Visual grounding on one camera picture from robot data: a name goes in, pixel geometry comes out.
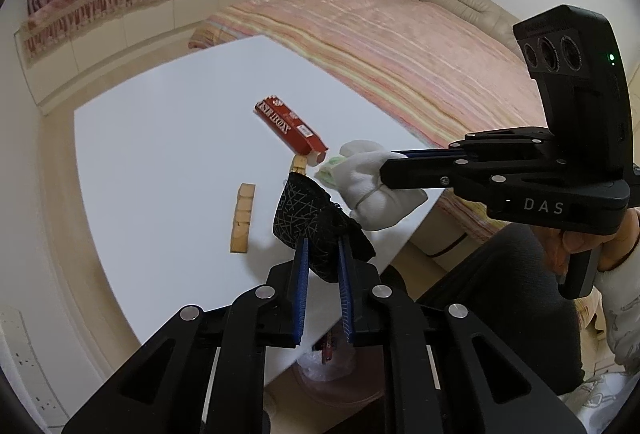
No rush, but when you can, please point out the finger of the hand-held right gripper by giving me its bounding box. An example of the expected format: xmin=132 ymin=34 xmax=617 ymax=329
xmin=380 ymin=151 xmax=552 ymax=195
xmin=392 ymin=127 xmax=551 ymax=163

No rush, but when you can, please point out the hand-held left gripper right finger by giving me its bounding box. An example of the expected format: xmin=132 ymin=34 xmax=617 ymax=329
xmin=336 ymin=235 xmax=585 ymax=434

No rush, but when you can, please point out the person's right hand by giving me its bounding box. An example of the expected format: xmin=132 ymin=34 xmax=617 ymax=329
xmin=553 ymin=208 xmax=640 ymax=275

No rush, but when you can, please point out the white power strip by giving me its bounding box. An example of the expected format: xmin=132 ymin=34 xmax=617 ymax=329
xmin=0 ymin=310 xmax=69 ymax=426

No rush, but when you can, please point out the person's dark trouser leg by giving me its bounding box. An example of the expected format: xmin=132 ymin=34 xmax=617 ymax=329
xmin=414 ymin=224 xmax=587 ymax=396

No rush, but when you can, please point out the segmented wooden block bar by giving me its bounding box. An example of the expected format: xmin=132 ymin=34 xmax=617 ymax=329
xmin=229 ymin=183 xmax=257 ymax=255

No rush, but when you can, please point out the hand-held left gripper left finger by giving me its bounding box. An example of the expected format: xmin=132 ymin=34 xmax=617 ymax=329
xmin=60 ymin=238 xmax=309 ymax=434

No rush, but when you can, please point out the red wrapper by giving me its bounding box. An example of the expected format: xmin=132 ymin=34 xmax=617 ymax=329
xmin=319 ymin=333 xmax=342 ymax=363

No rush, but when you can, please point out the red cardboard box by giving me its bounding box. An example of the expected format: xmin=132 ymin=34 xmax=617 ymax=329
xmin=253 ymin=96 xmax=329 ymax=165

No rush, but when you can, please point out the person's right forearm white sleeve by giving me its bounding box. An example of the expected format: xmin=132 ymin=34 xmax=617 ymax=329
xmin=594 ymin=258 xmax=640 ymax=372

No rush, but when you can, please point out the black patterned cloth pouch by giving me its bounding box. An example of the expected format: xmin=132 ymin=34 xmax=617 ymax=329
xmin=272 ymin=173 xmax=377 ymax=285

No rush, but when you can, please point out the white window seat cabinet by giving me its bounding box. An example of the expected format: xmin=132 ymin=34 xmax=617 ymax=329
xmin=14 ymin=0 xmax=321 ymax=115

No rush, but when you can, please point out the white sock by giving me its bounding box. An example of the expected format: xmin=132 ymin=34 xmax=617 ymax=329
xmin=339 ymin=139 xmax=429 ymax=231

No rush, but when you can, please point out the beige bed frame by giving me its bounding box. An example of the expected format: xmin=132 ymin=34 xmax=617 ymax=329
xmin=429 ymin=191 xmax=493 ymax=261

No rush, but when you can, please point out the light green cloth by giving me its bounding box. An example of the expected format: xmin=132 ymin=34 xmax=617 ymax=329
xmin=317 ymin=155 xmax=347 ymax=187

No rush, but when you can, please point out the beige padded headboard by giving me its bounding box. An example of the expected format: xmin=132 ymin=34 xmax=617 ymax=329
xmin=408 ymin=0 xmax=532 ymax=60

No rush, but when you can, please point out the person's white patterned clothing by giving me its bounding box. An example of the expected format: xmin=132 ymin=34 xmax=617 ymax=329
xmin=559 ymin=366 xmax=640 ymax=434

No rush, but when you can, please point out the clear plastic trash bin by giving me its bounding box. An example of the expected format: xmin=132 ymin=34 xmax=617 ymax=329
xmin=294 ymin=339 xmax=387 ymax=411

